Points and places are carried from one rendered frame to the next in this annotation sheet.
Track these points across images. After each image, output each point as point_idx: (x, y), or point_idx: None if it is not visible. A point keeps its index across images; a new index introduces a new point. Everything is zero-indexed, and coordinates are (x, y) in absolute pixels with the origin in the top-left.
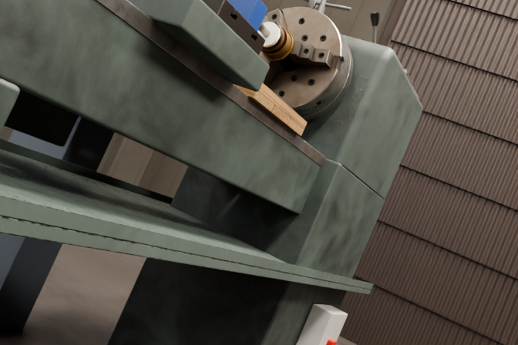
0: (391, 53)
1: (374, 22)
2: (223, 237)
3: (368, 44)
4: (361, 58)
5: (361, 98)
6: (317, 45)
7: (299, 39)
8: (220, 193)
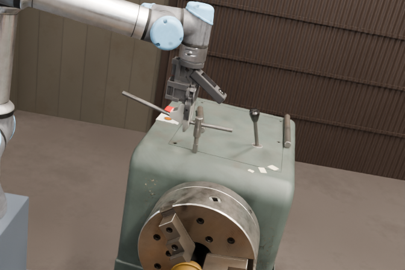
0: (293, 194)
1: (255, 120)
2: None
3: (266, 188)
4: (263, 208)
5: (270, 246)
6: (225, 247)
7: (203, 240)
8: None
